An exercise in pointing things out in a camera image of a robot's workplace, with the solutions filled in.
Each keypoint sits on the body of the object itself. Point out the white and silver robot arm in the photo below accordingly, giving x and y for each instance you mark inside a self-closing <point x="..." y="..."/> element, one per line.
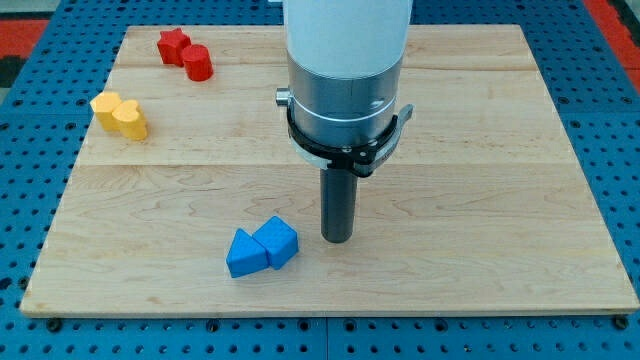
<point x="344" y="59"/>

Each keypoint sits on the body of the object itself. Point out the light wooden board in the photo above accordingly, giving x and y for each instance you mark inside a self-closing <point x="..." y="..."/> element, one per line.
<point x="482" y="210"/>

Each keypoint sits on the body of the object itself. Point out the blue cube block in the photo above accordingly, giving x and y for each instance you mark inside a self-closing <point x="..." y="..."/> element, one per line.
<point x="279" y="240"/>

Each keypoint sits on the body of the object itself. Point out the yellow heart block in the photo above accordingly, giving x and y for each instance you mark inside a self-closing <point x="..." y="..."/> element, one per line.
<point x="131" y="120"/>

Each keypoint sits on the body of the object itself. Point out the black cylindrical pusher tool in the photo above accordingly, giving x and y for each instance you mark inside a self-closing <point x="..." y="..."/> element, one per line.
<point x="338" y="199"/>

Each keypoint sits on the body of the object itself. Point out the blue triangle block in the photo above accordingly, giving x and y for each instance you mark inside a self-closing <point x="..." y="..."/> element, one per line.
<point x="246" y="255"/>

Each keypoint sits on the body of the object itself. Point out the yellow hexagon block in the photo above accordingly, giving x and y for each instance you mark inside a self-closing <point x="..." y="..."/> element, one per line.
<point x="103" y="106"/>

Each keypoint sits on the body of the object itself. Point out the red star block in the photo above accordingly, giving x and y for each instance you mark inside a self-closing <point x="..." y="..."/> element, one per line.
<point x="170" y="46"/>

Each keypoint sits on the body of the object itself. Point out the red cylinder block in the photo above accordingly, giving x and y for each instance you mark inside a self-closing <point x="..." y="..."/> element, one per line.
<point x="197" y="62"/>

